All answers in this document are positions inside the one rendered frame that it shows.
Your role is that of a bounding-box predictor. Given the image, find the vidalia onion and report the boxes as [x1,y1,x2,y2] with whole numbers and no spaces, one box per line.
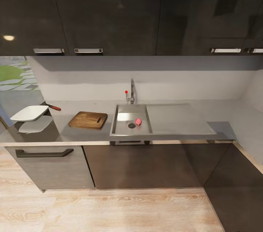
[135,118,142,125]

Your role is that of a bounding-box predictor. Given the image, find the cutting board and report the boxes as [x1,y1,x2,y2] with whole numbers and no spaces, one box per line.
[68,111,108,129]

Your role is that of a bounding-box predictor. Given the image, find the parer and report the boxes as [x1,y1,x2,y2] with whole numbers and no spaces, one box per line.
[46,104,60,110]

